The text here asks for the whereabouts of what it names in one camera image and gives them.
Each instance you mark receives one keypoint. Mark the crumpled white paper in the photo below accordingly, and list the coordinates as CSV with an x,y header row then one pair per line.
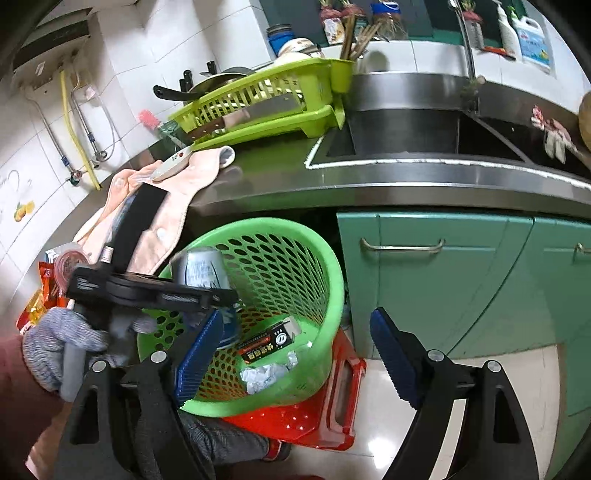
x,y
263,378

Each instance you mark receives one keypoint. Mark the steel faucet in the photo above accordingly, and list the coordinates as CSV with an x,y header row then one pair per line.
x,y
467,46

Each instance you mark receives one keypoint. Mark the red sponge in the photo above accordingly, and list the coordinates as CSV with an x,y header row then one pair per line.
x,y
498,51

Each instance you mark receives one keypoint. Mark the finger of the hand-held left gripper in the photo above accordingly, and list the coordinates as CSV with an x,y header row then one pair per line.
x,y
184,295

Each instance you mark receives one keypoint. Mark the green scouring net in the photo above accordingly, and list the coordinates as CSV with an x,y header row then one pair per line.
x,y
167,130

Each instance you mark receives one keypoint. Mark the green plastic basket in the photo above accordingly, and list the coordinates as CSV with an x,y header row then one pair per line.
x,y
286,277

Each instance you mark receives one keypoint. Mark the green cabinet door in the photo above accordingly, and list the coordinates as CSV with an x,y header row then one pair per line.
x,y
415,295
554,323

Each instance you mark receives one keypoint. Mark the steel sink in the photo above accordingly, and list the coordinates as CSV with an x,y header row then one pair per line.
x,y
406,124

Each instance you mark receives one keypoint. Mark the floral rubber glove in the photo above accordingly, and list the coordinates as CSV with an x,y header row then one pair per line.
x,y
554,134

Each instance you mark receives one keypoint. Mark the plant in glass jar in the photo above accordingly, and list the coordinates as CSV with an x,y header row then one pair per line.
x,y
473,25

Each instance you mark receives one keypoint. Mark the black frying pan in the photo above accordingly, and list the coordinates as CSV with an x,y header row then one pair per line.
x,y
171,93

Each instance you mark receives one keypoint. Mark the dark lidded jar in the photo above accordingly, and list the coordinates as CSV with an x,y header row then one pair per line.
x,y
278,33

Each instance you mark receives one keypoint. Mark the fruit wall sticker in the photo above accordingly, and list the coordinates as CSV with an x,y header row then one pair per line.
x,y
23,210

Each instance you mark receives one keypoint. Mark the plant in red wrap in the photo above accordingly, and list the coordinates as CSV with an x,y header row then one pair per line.
x,y
330,21
352,10

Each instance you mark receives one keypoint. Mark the bundle of wooden chopsticks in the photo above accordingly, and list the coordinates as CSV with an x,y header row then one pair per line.
x,y
360,39

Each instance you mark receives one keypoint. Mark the person's left hand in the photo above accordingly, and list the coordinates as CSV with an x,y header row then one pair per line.
x,y
46,341

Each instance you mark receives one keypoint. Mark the white bowl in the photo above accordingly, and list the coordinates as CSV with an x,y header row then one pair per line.
x,y
298,46

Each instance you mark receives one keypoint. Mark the tan round object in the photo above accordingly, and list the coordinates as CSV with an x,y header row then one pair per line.
x,y
585,122

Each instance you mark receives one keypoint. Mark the red snack packet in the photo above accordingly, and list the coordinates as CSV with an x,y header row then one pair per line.
x,y
41,281

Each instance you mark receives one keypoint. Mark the black cardboard box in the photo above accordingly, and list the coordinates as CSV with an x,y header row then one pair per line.
x,y
268,344

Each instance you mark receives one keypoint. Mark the pink towel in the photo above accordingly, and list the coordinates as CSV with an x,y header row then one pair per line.
x,y
184,184

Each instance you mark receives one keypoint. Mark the person's shoe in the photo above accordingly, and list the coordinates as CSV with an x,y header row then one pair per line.
x,y
277,451

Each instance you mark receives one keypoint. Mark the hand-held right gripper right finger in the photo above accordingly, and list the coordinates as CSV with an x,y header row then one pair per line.
x,y
397,364

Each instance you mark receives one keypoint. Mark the person's leg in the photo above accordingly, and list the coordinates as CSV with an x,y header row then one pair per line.
x,y
221,436

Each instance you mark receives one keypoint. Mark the white knife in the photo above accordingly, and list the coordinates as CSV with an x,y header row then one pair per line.
x,y
171,164

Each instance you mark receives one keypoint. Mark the pink bottle brush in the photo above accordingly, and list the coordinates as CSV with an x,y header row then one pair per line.
x,y
147,119

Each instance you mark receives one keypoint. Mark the white water heater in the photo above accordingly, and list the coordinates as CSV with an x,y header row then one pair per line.
x,y
51,50

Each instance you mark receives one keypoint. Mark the plant jar blue lid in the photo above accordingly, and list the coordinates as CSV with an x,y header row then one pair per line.
x,y
388,18

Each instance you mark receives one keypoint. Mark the small crumpled foil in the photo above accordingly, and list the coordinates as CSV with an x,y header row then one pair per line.
x,y
292,360

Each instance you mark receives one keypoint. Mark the silver drink can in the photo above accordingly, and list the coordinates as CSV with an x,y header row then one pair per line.
x,y
198,272

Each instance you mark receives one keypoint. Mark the red lidded plastic cup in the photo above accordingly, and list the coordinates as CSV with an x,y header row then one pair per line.
x,y
69,265

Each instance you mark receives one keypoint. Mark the white jug blue label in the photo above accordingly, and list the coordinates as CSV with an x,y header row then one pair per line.
x,y
533,44

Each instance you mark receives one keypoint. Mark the white detergent bottle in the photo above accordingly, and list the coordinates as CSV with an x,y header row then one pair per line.
x,y
508,32

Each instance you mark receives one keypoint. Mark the green utensil holder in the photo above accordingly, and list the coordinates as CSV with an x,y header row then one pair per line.
x,y
341,76

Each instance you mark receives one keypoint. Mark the red plastic stool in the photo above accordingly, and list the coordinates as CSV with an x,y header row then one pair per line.
x,y
344,415

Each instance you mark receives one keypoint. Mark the green dish rack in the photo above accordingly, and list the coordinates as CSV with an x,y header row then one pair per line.
x,y
277,78

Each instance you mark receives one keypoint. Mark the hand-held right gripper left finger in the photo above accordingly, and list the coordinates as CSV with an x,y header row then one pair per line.
x,y
198,364

